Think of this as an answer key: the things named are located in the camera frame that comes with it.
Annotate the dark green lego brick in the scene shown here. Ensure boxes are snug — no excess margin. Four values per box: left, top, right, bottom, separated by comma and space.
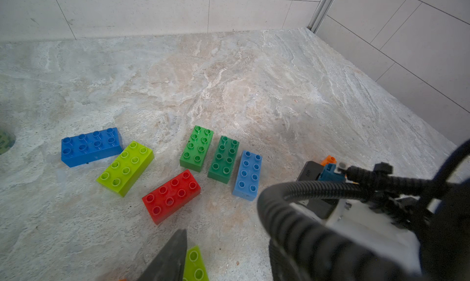
208, 136, 239, 184

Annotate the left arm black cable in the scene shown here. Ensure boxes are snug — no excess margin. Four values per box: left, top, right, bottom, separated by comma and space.
256, 162, 460, 281

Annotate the bright green lego brick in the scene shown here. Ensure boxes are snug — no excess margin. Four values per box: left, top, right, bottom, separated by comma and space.
179, 126, 214, 172

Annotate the dark blue lego brick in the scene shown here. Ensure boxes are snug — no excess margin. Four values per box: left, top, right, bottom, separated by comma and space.
61, 128, 124, 167

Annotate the lime lego brick upside down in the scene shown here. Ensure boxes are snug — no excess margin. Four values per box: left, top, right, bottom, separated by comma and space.
182, 246, 209, 281

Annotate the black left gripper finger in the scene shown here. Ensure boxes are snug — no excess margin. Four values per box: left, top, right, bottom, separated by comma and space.
138, 229, 187, 281

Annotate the red lego brick long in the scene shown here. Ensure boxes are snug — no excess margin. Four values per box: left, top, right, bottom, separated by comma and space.
142, 170, 201, 225

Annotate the metal corner profile right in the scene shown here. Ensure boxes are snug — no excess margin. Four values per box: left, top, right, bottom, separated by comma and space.
308, 0, 334, 34

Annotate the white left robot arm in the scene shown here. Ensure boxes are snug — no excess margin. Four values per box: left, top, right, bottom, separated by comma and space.
221, 142, 470, 281

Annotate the light blue lego brick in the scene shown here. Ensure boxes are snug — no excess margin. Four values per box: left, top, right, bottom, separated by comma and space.
233, 151, 263, 201

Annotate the lime lego brick long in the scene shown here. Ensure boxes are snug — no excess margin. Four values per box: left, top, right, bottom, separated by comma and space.
96, 141, 154, 197

